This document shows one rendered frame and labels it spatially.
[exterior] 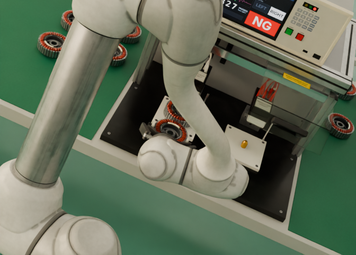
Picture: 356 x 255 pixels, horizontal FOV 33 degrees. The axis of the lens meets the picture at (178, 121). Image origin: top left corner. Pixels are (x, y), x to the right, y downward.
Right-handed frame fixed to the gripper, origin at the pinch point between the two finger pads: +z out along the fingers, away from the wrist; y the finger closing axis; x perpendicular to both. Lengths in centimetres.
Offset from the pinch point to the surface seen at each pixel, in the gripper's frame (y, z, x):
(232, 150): -21.4, 12.2, -1.4
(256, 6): -8.1, 5.1, -47.4
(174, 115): 1.2, 10.2, -4.3
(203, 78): -2.5, 14.9, -19.0
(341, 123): -59, 48, -22
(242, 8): -4.6, 6.5, -45.0
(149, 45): 18.6, 16.0, -21.4
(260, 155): -31.0, 15.1, -3.1
